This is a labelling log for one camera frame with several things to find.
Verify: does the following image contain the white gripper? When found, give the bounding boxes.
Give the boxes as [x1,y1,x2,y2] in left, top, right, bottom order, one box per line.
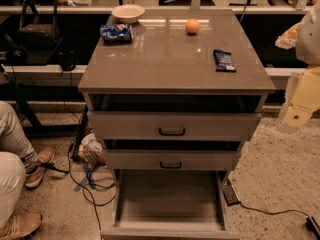
[277,65,320,134]

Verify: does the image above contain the blue rxbar blueberry wrapper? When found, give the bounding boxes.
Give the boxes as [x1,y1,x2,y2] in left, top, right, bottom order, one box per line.
[213,49,236,72]

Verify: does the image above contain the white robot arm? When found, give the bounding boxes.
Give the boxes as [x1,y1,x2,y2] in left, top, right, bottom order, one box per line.
[275,2,320,133]

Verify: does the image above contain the grey drawer cabinet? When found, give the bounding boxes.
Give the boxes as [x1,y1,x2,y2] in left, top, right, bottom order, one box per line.
[77,7,277,240]

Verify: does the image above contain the open bottom grey drawer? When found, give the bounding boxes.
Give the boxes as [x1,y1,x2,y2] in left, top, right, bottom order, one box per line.
[101,170,240,240]

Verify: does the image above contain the middle grey drawer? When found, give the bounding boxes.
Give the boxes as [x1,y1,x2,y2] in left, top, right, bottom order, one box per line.
[102,150,241,171]

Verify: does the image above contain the top grey drawer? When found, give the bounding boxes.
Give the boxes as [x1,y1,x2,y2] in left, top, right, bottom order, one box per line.
[87,111,261,141]

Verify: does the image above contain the black power adapter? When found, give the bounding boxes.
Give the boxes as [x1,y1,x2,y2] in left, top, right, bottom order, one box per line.
[223,185,240,206]

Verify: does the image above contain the orange fruit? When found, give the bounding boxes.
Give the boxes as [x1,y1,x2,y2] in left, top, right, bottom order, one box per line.
[185,19,200,34]

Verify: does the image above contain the white bowl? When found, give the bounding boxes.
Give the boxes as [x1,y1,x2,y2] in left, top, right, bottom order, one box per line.
[111,4,145,24]

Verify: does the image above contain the blue pepsi can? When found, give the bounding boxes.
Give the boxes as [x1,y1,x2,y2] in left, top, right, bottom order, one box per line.
[100,24,133,45]

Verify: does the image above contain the crumpled snack bag floor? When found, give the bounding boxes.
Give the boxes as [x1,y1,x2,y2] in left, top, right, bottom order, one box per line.
[78,133,104,165]

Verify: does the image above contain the black headphones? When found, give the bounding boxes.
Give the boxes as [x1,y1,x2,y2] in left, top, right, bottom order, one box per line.
[58,51,77,72]

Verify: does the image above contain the tan sneaker upper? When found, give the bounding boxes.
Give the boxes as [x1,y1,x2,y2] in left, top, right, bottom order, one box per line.
[25,147,55,189]

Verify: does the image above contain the tan sneaker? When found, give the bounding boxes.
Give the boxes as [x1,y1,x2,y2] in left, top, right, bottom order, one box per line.
[0,211,42,240]
[25,147,55,189]

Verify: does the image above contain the person leg beige trousers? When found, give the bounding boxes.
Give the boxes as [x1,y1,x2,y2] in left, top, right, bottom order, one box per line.
[0,101,37,173]

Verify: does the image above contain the tan sneaker lower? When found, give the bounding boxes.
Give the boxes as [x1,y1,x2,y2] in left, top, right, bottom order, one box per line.
[0,211,42,240]

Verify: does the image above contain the black floor cables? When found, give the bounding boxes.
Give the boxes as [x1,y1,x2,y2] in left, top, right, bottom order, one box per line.
[66,110,118,232]

